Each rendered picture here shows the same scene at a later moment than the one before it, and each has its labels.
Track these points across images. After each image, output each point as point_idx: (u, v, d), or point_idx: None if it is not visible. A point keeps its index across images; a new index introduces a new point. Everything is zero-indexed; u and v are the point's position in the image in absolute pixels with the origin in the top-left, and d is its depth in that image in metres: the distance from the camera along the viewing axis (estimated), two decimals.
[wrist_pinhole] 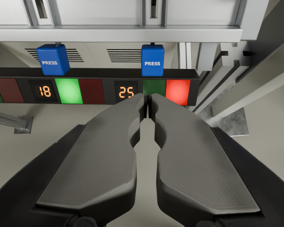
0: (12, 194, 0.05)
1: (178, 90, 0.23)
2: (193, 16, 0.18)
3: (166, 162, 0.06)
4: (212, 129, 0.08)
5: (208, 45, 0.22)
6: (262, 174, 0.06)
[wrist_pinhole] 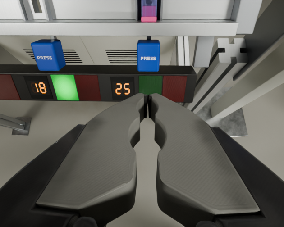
0: (12, 194, 0.05)
1: (175, 87, 0.23)
2: (189, 10, 0.18)
3: (166, 162, 0.06)
4: (212, 129, 0.08)
5: (204, 41, 0.22)
6: (262, 174, 0.06)
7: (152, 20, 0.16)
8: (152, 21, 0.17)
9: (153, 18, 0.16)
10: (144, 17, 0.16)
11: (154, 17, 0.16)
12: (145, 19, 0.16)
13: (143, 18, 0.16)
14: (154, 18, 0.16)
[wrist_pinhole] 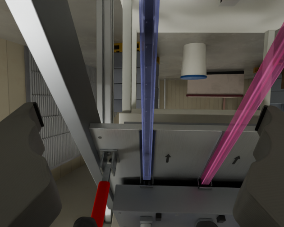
0: None
1: None
2: None
3: (258, 174, 0.06)
4: None
5: None
6: None
7: None
8: None
9: None
10: None
11: None
12: None
13: None
14: None
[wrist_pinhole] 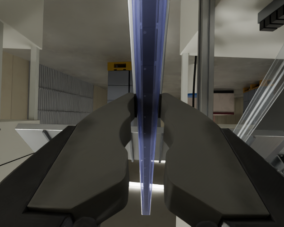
0: (2, 199, 0.05)
1: None
2: None
3: (174, 161, 0.06)
4: (222, 130, 0.08)
5: None
6: (273, 177, 0.06)
7: None
8: None
9: None
10: None
11: None
12: None
13: None
14: None
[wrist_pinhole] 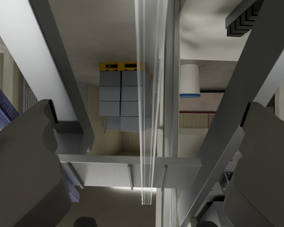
0: None
1: None
2: None
3: (245, 170, 0.06)
4: None
5: None
6: None
7: None
8: None
9: None
10: None
11: None
12: None
13: None
14: None
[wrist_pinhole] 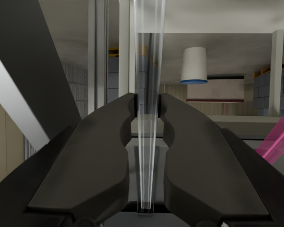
0: (2, 199, 0.05)
1: None
2: None
3: (174, 161, 0.06)
4: (222, 130, 0.08)
5: None
6: (272, 177, 0.06)
7: None
8: None
9: None
10: None
11: None
12: None
13: None
14: None
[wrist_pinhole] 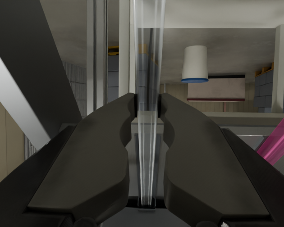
0: (2, 199, 0.05)
1: None
2: None
3: (174, 161, 0.06)
4: (222, 130, 0.08)
5: None
6: (272, 177, 0.06)
7: None
8: None
9: None
10: None
11: None
12: None
13: None
14: None
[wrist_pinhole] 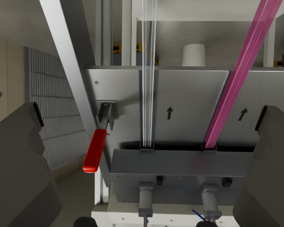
0: None
1: None
2: None
3: (258, 174, 0.06)
4: None
5: None
6: None
7: None
8: None
9: None
10: None
11: None
12: None
13: None
14: None
